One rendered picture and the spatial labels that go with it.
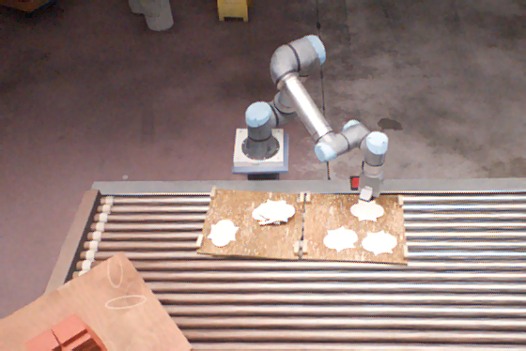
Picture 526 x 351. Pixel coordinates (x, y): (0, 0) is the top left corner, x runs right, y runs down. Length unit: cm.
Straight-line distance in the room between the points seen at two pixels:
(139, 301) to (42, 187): 228
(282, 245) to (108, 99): 292
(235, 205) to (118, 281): 59
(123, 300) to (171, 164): 209
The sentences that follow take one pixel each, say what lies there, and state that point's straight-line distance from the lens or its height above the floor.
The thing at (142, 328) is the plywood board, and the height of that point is 104.
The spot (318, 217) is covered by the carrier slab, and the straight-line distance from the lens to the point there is 205.
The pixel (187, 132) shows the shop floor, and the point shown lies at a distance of 401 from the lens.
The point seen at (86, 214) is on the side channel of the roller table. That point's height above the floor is 95.
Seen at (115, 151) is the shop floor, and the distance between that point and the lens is 401.
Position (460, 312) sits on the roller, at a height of 92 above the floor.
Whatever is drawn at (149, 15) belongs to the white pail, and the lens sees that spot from 534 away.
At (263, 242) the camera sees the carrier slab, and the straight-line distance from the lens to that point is 197.
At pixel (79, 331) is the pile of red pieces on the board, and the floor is 129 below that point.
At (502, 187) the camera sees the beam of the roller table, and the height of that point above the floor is 92.
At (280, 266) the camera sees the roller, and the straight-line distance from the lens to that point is 192.
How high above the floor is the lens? 250
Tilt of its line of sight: 49 degrees down
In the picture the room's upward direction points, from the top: 3 degrees counter-clockwise
